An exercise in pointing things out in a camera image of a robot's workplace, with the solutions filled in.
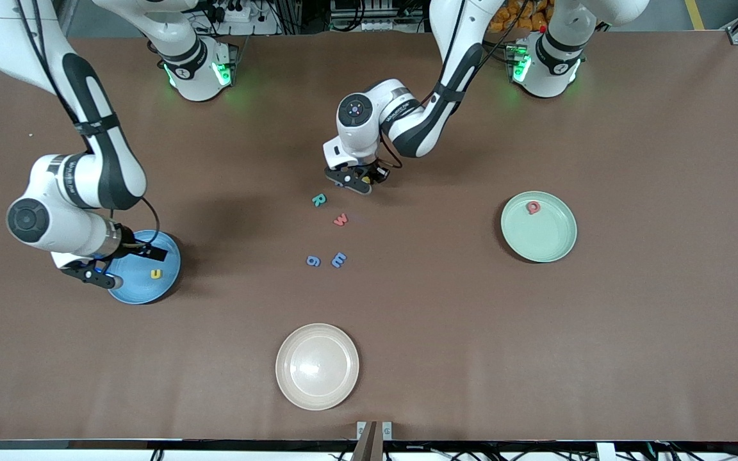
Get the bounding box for blue plate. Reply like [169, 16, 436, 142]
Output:
[108, 229, 182, 305]

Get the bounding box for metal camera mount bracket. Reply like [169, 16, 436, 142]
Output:
[351, 420, 393, 461]

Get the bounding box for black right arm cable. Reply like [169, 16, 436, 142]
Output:
[17, 0, 160, 245]

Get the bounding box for brown table cover sheet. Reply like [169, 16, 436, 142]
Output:
[0, 31, 738, 444]

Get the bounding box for aluminium frame post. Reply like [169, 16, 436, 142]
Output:
[277, 0, 300, 34]

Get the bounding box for bag of orange items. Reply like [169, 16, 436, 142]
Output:
[488, 0, 552, 33]

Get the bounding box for pale green plate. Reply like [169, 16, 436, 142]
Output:
[500, 191, 578, 264]

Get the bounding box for beige plate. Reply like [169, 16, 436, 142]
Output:
[275, 323, 361, 412]

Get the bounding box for white power strip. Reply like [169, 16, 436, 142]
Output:
[206, 0, 251, 23]

